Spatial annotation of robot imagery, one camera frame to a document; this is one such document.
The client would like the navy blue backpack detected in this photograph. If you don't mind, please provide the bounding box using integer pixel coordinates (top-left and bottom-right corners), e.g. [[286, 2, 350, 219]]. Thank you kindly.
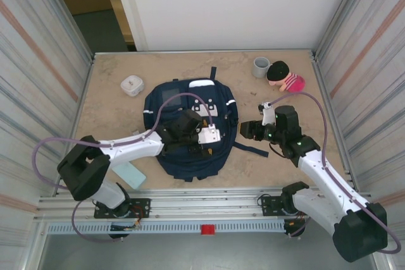
[[144, 66, 270, 182]]

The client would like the light blue card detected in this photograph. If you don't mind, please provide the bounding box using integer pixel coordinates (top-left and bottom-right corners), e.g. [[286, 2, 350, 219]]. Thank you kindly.
[[112, 161, 147, 190]]

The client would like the pink plush doll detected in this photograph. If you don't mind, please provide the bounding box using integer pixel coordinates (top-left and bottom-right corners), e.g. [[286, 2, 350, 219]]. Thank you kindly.
[[266, 60, 307, 94]]

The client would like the grey cup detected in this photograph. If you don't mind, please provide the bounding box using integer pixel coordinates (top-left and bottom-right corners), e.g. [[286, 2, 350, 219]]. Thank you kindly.
[[252, 57, 271, 78]]

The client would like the small white container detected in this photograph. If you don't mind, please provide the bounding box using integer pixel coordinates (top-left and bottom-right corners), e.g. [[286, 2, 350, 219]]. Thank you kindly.
[[120, 75, 146, 96]]

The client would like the aluminium mounting rail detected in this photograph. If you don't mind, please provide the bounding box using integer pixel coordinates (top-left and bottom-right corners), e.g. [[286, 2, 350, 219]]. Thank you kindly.
[[37, 187, 373, 220]]

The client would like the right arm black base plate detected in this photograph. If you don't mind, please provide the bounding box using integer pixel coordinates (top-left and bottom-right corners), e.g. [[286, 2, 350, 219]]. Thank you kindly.
[[259, 195, 294, 217]]

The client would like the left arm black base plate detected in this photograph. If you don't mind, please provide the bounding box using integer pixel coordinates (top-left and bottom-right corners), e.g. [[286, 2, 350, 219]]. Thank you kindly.
[[94, 199, 151, 219]]

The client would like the white slotted cable duct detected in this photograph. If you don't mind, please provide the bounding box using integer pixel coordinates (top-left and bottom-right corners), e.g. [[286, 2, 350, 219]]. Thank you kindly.
[[46, 221, 287, 235]]

